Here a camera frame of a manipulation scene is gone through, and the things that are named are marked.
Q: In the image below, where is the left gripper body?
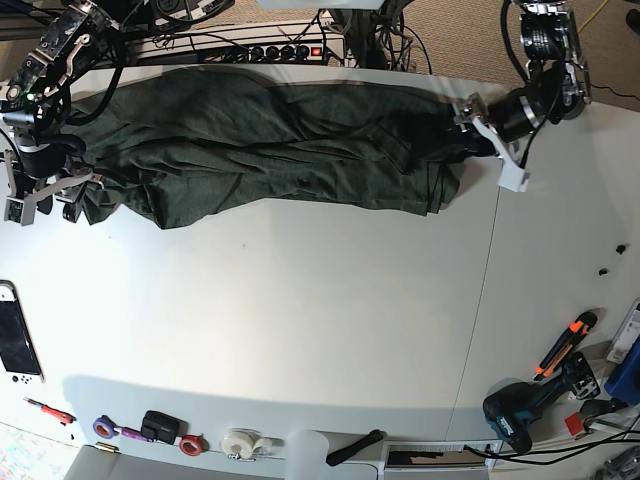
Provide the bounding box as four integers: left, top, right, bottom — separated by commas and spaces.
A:
451, 92, 543, 157

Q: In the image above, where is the blue box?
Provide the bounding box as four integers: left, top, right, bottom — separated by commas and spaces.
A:
604, 341, 640, 406

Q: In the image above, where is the black power strip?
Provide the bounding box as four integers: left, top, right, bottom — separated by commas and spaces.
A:
197, 44, 343, 66

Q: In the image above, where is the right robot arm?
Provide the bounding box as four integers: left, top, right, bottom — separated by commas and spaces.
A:
1, 1, 125, 226

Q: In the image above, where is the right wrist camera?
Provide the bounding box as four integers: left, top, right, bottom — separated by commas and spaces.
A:
4, 197, 37, 226

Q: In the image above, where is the orange black utility knife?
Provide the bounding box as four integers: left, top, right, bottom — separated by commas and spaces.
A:
533, 311, 598, 382

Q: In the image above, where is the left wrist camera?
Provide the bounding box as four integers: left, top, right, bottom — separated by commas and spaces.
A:
498, 162, 530, 193

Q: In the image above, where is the clear tape dispenser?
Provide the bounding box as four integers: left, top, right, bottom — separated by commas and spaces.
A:
219, 429, 284, 461

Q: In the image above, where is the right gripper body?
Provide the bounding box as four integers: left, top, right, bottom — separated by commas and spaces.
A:
3, 146, 105, 205

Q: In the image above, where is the white paper roll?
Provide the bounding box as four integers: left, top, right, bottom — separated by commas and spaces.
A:
284, 430, 329, 480

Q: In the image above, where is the red screwdriver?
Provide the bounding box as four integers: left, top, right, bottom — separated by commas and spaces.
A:
24, 397, 76, 426

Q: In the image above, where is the black action camera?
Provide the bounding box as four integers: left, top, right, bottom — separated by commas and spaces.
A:
140, 410, 181, 445

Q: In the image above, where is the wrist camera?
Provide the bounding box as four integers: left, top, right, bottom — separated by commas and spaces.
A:
498, 162, 530, 193
4, 197, 37, 226

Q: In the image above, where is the white handheld game console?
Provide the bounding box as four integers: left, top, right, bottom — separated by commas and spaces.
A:
1, 280, 44, 384

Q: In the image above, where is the yellow cable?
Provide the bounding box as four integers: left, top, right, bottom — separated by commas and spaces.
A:
577, 0, 609, 29

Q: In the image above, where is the dark green t-shirt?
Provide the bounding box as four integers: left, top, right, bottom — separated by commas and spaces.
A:
75, 69, 494, 230

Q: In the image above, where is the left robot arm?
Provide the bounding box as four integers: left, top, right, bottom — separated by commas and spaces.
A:
453, 1, 591, 168

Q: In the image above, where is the teal black power drill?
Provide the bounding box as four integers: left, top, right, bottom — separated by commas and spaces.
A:
482, 352, 601, 455

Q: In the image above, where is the purple tape roll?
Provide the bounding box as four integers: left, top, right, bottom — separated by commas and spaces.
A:
93, 415, 118, 439

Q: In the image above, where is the red tape roll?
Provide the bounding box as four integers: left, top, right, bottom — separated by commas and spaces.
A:
179, 435, 205, 457

